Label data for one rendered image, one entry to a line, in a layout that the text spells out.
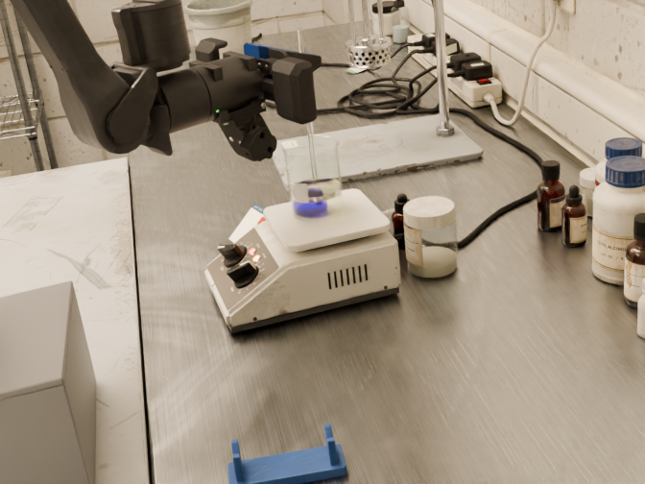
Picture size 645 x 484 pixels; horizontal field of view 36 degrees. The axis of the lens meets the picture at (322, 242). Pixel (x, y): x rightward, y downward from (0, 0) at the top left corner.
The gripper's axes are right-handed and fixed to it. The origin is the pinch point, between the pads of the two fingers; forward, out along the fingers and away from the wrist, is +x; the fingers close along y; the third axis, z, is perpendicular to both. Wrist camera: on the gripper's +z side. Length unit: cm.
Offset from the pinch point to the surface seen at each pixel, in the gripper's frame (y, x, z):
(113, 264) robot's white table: -23.3, -14.8, 25.8
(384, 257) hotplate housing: 10.1, 2.4, 20.3
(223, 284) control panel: -1.6, -11.5, 22.3
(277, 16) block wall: -201, 136, 46
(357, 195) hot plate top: 1.0, 6.5, 16.7
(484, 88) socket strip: -28, 57, 22
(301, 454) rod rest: 26.5, -21.8, 24.8
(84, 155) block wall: -234, 69, 85
